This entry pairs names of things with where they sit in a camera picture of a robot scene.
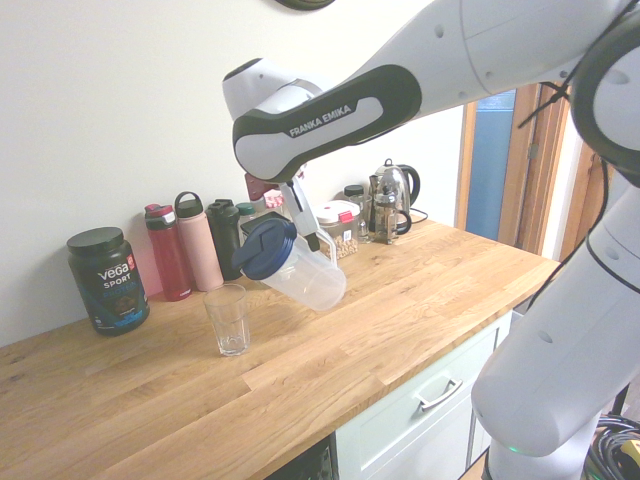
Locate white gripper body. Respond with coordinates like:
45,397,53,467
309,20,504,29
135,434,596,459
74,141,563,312
278,176,322,238

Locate clear pitcher with blue lid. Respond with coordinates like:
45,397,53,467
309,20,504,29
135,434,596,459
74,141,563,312
230,218,348,314

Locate pink water bottle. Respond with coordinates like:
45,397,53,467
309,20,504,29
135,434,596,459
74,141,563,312
173,191,225,293

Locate red water bottle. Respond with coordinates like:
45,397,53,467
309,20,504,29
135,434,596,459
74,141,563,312
144,202,194,303

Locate nut container with red clip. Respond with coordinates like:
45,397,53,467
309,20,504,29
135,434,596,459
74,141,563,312
313,199,362,263

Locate green lid jar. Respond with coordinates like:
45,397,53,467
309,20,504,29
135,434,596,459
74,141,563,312
235,201,260,227

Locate clear glass mug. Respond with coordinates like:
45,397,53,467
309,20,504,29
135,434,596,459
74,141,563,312
355,194,375,245

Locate glass French press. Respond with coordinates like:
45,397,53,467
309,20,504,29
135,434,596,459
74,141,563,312
369,175,413,247

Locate black shaker bottle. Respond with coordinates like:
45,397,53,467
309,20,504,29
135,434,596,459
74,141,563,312
205,198,243,282

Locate steel electric kettle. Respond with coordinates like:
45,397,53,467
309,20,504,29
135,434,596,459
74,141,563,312
369,158,423,236

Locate clear drinking glass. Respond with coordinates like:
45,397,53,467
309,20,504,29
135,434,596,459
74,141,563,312
203,282,251,358

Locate blue door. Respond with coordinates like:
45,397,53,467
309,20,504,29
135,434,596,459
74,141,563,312
471,91,517,242

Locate black Vega protein tub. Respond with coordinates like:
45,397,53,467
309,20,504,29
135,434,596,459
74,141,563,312
66,226,151,337

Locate black dishwasher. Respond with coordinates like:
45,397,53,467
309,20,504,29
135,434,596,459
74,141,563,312
277,433,340,480

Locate red wrist camera mount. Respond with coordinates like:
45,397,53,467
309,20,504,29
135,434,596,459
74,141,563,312
243,171,282,202

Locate metal drawer handle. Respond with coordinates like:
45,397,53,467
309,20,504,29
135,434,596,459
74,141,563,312
413,377,464,413

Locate black round wall object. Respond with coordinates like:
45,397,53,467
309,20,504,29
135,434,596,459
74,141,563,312
274,0,337,11

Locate white cabinet drawer with handle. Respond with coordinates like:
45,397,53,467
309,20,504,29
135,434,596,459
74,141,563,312
333,309,515,480

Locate wooden door frame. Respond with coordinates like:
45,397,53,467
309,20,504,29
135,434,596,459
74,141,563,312
456,81,615,263

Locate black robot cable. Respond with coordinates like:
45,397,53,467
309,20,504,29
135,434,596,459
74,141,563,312
517,0,640,263

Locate coiled floor cables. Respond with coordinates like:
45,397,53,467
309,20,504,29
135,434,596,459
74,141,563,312
588,412,640,480

